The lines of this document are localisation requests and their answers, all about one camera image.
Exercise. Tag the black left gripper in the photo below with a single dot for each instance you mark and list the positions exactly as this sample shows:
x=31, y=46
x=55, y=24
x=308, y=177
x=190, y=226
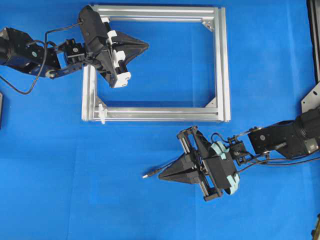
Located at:
x=109, y=62

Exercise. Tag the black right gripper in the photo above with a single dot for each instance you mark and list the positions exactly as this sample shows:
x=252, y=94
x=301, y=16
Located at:
x=207, y=164

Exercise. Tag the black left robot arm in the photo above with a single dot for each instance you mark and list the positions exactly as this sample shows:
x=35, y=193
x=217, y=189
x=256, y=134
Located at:
x=43, y=58

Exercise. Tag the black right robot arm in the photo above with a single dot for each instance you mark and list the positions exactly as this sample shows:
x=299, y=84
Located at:
x=290, y=138

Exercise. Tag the white zip tie loop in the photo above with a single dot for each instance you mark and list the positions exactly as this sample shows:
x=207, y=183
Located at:
x=102, y=113

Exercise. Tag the dark box left edge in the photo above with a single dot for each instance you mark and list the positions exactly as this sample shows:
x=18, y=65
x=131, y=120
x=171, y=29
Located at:
x=1, y=107

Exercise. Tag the silver aluminium extrusion frame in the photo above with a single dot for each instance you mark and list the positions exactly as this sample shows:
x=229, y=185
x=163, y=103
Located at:
x=217, y=110

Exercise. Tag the black vertical rail right edge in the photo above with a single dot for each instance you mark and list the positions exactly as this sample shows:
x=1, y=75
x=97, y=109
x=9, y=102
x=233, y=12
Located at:
x=313, y=9

